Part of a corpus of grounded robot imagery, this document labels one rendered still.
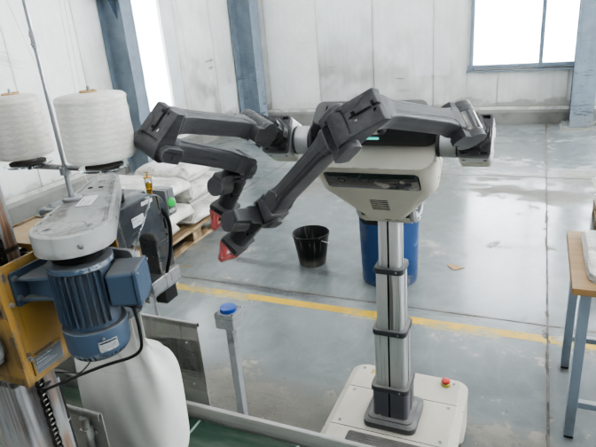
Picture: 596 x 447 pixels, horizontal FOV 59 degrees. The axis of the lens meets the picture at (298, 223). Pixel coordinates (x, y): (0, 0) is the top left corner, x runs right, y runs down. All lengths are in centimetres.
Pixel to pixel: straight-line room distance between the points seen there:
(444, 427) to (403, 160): 117
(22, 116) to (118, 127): 28
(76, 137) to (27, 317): 45
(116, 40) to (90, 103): 627
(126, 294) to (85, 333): 13
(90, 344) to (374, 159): 92
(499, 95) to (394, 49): 186
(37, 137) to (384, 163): 94
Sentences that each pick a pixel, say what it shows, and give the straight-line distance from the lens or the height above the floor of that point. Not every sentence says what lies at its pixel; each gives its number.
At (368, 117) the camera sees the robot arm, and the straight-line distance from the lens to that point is 111.
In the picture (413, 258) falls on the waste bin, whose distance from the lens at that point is 380.
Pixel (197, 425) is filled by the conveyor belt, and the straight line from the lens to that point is 223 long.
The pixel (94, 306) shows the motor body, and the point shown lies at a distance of 131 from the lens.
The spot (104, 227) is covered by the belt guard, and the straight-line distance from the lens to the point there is 125.
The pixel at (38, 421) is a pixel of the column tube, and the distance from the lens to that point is 163.
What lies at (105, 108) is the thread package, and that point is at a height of 165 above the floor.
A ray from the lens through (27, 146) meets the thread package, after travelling 150.
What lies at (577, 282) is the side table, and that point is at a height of 75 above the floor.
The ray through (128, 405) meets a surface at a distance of 197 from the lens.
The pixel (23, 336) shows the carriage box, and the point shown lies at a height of 116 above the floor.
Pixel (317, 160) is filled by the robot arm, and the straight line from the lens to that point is 120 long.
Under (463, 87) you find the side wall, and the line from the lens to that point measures 929.
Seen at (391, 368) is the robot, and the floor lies 53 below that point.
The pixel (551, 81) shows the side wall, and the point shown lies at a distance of 922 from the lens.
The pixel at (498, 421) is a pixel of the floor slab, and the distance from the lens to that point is 279.
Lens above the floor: 180
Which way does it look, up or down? 21 degrees down
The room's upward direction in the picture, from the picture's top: 5 degrees counter-clockwise
